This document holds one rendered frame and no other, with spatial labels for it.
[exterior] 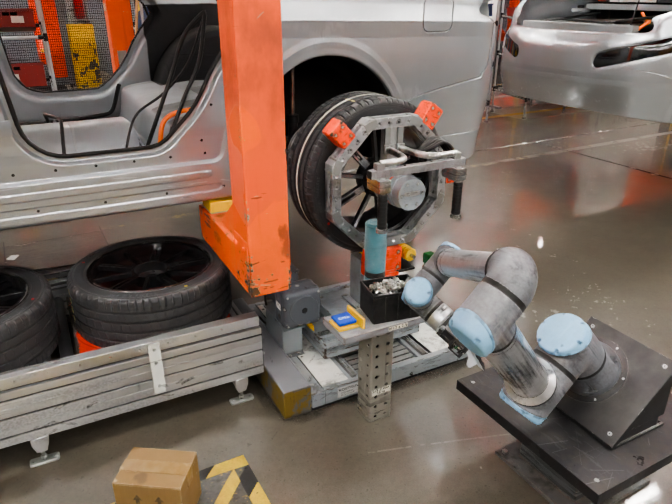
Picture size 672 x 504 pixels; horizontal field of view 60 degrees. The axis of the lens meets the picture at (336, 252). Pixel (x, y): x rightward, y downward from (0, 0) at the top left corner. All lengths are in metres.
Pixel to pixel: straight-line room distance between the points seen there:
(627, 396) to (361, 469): 0.92
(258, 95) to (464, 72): 1.37
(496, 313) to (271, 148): 1.04
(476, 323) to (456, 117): 1.90
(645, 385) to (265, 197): 1.36
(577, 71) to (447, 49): 1.83
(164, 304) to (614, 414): 1.60
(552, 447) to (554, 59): 3.36
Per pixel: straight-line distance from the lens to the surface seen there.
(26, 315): 2.39
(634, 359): 2.10
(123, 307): 2.34
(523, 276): 1.36
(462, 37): 3.04
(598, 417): 2.06
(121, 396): 2.35
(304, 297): 2.47
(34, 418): 2.35
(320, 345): 2.60
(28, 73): 5.90
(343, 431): 2.37
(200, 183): 2.54
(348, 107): 2.34
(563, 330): 1.90
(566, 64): 4.72
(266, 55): 1.98
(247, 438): 2.37
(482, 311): 1.32
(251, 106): 1.98
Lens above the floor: 1.56
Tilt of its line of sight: 24 degrees down
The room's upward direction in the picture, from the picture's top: straight up
